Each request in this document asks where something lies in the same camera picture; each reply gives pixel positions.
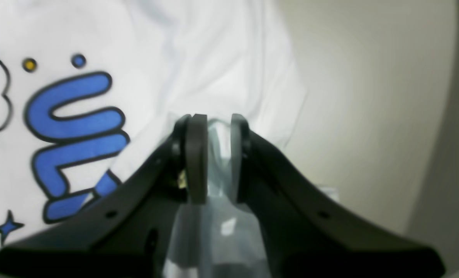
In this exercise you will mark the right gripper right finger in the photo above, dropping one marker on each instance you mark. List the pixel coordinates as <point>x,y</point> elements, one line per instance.
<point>305,233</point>

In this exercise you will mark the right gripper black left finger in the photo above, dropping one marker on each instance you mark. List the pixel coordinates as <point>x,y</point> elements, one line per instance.
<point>127,233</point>

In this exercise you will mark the white printed t-shirt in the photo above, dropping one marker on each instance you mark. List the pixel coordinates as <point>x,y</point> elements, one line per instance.
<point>89,88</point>

